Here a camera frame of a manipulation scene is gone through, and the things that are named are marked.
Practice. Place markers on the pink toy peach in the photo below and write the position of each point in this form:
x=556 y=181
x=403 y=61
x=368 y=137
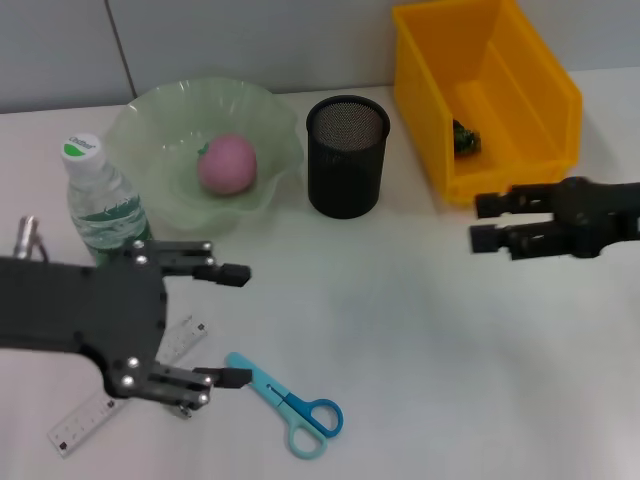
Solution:
x=225 y=165

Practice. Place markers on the black mesh pen holder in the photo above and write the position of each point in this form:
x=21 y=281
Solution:
x=345 y=170

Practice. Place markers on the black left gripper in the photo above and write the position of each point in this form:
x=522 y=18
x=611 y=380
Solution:
x=75 y=310

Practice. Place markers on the yellow plastic bin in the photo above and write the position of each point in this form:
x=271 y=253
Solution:
x=520 y=150

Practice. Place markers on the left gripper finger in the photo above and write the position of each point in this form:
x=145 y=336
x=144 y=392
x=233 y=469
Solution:
x=230 y=377

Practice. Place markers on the green glass fruit plate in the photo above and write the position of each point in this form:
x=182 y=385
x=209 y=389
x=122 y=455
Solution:
x=165 y=135

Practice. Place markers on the clear plastic ruler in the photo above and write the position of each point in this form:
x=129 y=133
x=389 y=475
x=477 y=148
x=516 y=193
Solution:
x=80 y=422

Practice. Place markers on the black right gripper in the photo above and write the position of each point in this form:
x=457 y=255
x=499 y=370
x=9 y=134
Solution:
x=600 y=215

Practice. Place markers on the blue and teal scissors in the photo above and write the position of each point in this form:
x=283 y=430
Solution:
x=280 y=395

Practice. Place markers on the silver left gripper post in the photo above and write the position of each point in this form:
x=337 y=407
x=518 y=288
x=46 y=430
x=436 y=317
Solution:
x=27 y=235

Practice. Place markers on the green plastic wrapper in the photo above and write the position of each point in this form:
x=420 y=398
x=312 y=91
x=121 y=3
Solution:
x=466 y=137

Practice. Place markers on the clear green-label water bottle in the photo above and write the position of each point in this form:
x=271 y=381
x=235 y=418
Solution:
x=100 y=195

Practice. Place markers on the grey white ballpoint pen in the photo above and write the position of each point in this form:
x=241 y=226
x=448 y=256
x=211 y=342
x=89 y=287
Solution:
x=184 y=412

